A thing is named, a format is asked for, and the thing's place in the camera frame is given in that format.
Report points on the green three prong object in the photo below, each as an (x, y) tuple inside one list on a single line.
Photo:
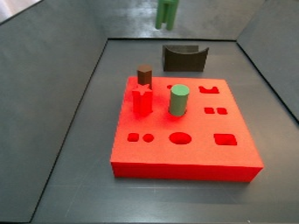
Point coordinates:
[(166, 13)]

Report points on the red peg board block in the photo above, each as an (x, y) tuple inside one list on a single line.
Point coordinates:
[(203, 145)]

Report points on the black curved fixture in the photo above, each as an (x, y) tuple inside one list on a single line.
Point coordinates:
[(183, 58)]

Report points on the red star peg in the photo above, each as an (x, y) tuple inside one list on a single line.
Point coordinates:
[(143, 99)]

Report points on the green cylinder peg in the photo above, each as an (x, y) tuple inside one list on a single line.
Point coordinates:
[(179, 98)]

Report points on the dark brown hexagonal peg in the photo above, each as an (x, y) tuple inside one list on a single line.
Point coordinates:
[(144, 74)]

